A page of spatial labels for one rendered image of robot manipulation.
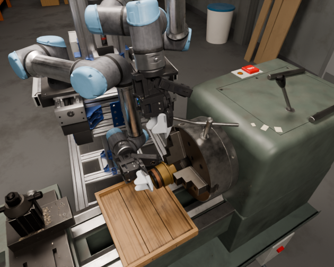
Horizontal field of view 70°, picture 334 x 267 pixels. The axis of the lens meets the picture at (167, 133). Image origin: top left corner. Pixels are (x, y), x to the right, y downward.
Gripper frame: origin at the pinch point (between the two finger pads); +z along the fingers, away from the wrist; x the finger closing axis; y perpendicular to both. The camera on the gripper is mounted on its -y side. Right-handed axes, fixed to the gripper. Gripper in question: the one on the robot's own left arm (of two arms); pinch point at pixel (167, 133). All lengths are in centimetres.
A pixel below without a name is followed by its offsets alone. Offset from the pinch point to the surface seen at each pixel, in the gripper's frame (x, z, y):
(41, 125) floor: -241, 79, 48
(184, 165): -12.0, 24.5, -11.4
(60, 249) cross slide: -8, 34, 41
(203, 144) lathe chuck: 0.0, 9.3, -12.9
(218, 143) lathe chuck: 1.2, 10.3, -18.5
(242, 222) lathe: 7, 50, -26
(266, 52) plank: -216, 58, -292
